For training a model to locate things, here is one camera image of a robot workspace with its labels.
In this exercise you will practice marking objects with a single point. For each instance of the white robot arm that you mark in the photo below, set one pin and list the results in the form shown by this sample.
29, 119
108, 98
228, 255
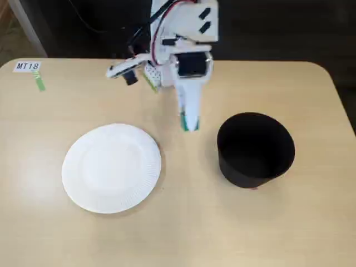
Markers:
189, 19

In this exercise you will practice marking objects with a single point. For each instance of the white dotted bracket green edge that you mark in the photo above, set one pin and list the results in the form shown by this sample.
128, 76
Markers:
152, 75

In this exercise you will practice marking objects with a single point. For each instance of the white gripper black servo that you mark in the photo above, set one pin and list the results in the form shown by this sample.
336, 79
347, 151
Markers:
191, 67

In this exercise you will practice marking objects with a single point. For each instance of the green cube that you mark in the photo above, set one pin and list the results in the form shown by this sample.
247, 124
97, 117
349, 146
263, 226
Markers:
183, 122

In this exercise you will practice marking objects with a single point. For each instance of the wrist camera with white holder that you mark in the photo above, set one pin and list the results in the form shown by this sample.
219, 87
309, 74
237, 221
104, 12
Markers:
125, 69

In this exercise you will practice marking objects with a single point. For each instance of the white furniture leg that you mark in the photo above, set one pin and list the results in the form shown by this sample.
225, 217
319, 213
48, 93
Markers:
27, 27

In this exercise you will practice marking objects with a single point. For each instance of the white label MT18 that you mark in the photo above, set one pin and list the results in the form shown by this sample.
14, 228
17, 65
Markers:
27, 67

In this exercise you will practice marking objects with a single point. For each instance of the green tape strip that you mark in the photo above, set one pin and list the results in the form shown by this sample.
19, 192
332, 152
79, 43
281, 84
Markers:
39, 81

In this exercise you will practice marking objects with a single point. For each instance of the black round pot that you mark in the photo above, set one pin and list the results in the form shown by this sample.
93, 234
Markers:
256, 155

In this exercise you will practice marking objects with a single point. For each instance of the white paper plate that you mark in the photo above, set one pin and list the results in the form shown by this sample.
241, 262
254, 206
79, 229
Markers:
111, 167

